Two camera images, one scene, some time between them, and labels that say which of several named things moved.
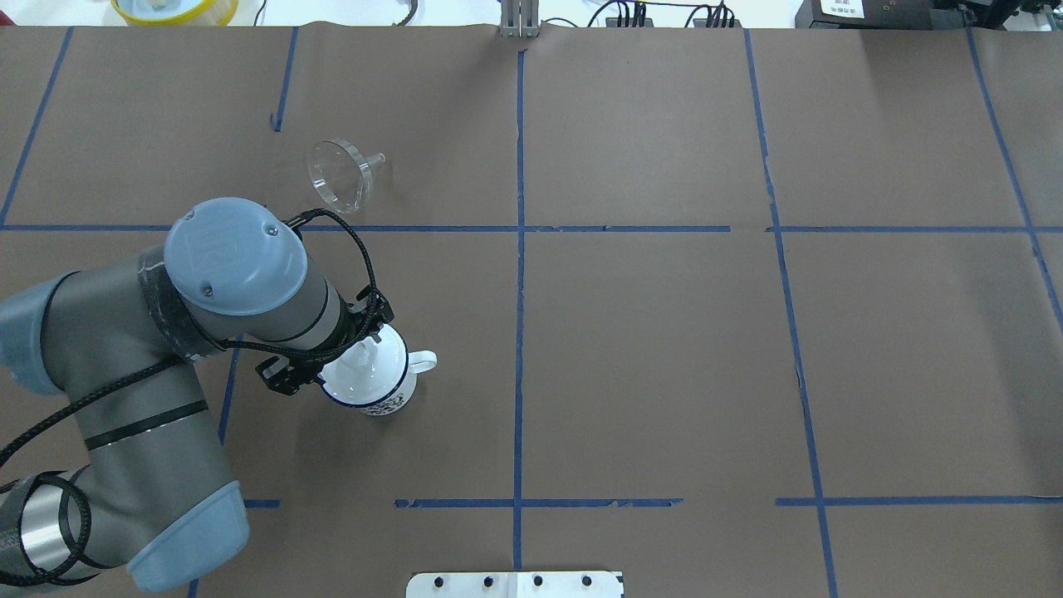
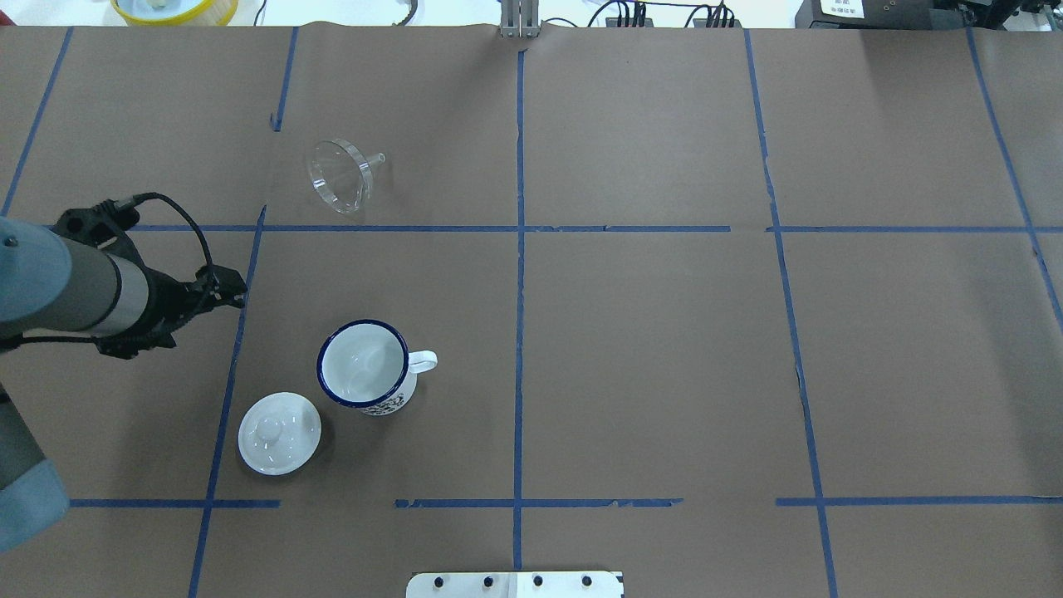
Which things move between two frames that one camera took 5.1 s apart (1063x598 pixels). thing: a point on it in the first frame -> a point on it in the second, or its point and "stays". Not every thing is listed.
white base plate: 513,584 stays
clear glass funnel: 340,175 stays
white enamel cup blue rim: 376,379 stays
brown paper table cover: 738,311 stays
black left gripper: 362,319 -> 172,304
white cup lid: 365,372 -> 279,433
